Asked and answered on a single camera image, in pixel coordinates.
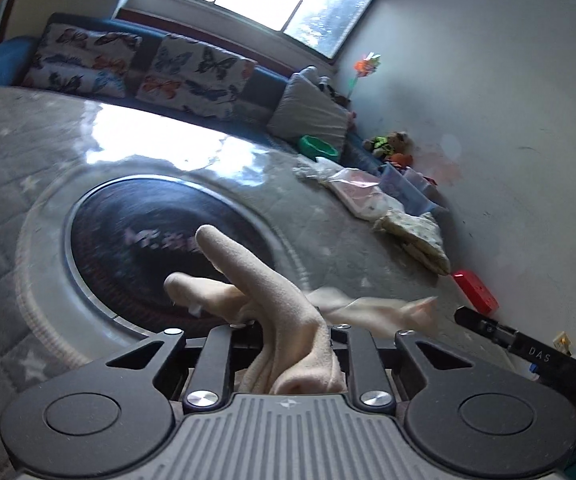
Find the blue sofa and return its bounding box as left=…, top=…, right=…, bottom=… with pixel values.
left=0, top=12, right=384, bottom=176

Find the stuffed toy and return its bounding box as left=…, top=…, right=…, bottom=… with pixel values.
left=363, top=131, right=414, bottom=167

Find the clear plastic storage box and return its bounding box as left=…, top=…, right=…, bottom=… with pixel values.
left=378, top=165, right=450, bottom=217

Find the green bowl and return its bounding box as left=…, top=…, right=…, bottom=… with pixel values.
left=298, top=135, right=341, bottom=163

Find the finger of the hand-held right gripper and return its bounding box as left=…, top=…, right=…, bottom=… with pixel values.
left=453, top=306, right=520, bottom=350

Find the pink bag in plastic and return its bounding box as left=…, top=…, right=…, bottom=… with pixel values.
left=293, top=156, right=406, bottom=222

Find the butterfly print cushion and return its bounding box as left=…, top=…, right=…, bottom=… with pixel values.
left=20, top=22, right=144, bottom=100
left=135, top=34, right=260, bottom=121

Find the colourful pinwheel toy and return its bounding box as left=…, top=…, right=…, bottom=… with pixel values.
left=345, top=51, right=384, bottom=102

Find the red box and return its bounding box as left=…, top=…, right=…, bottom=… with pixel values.
left=451, top=269, right=500, bottom=315

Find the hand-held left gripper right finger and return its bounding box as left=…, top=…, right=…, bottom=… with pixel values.
left=329, top=326, right=475, bottom=412

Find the floral patterned cloth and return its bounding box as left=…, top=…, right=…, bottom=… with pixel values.
left=372, top=211, right=452, bottom=277

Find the grey star-quilted mattress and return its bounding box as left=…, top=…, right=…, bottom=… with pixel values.
left=0, top=82, right=501, bottom=480

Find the grey pillow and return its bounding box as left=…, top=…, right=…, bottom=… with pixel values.
left=267, top=72, right=354, bottom=153

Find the cream garment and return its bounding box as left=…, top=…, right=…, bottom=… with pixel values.
left=164, top=225, right=439, bottom=396

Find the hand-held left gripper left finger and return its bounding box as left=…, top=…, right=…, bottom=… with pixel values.
left=104, top=321, right=260, bottom=409

